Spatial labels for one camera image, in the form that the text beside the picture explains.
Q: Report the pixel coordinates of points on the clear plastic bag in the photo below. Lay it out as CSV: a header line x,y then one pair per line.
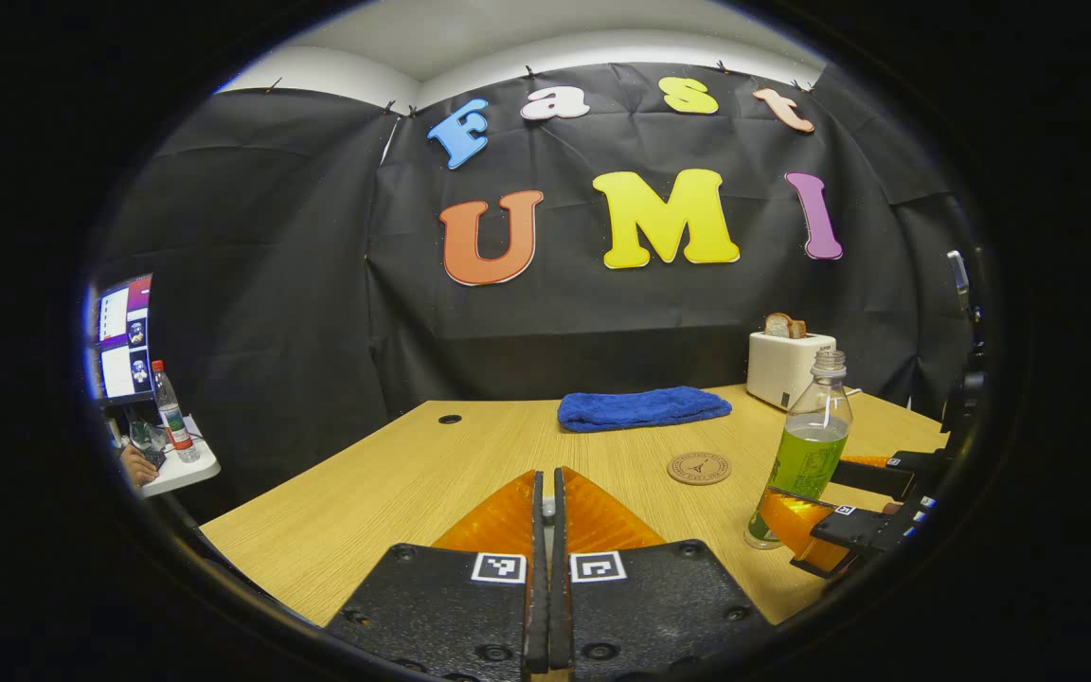
x,y
143,434

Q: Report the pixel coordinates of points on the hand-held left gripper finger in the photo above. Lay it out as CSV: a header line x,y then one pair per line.
x,y
560,606
536,606

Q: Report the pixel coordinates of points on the blue towel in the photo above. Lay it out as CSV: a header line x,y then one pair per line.
x,y
640,409

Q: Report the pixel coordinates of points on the white side table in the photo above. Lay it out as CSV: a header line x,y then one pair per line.
x,y
190,469

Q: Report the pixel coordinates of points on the computer monitor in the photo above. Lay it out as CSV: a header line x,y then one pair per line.
x,y
124,341

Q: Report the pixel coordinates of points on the toasted bread slice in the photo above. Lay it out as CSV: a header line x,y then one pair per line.
x,y
780,326

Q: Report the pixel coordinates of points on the black backdrop cloth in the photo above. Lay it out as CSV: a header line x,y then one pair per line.
x,y
318,284

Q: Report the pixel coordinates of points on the red cap plastic bottle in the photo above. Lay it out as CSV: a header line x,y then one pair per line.
x,y
173,417

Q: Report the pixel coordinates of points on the white toaster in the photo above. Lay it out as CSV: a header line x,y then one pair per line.
x,y
778,369

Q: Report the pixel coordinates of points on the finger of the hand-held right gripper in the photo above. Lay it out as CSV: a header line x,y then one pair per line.
x,y
877,478
863,530

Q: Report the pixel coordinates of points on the green label water bottle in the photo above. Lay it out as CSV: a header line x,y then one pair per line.
x,y
806,455

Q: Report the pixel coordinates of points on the round brown coaster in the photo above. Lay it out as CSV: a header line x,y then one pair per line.
x,y
699,469

